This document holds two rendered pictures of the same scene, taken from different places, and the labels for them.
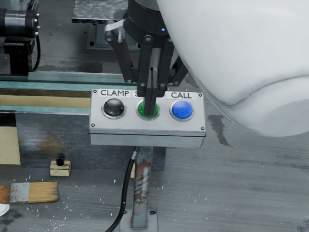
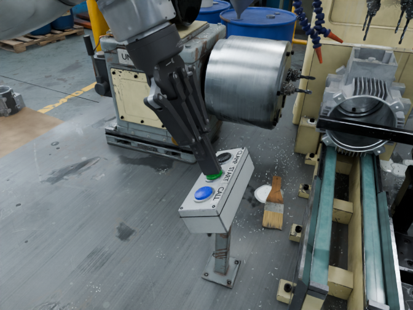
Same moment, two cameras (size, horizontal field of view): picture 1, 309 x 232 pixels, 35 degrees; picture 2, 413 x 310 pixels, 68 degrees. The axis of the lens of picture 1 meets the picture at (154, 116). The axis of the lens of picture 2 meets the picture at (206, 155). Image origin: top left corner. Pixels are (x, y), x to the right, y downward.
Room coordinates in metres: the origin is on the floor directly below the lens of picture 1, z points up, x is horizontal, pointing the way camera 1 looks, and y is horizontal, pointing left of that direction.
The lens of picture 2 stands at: (0.77, -0.35, 1.40)
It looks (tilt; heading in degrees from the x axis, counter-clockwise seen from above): 36 degrees down; 116
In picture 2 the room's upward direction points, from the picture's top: straight up
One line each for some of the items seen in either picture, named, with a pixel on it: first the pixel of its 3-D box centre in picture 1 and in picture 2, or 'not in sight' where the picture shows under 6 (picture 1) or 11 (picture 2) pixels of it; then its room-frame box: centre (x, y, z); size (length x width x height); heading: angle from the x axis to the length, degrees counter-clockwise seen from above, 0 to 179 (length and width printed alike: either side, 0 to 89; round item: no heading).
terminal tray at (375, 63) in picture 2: not in sight; (369, 69); (0.81, 0.54, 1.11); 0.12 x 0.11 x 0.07; 95
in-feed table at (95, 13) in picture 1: (116, 19); not in sight; (1.37, 0.14, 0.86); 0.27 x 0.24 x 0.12; 5
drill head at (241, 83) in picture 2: not in sight; (234, 80); (0.46, 0.46, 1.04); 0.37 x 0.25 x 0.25; 5
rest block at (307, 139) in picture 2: not in sight; (308, 135); (0.69, 0.56, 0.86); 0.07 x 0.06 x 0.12; 5
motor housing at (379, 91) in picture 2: not in sight; (359, 107); (0.81, 0.50, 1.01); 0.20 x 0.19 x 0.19; 95
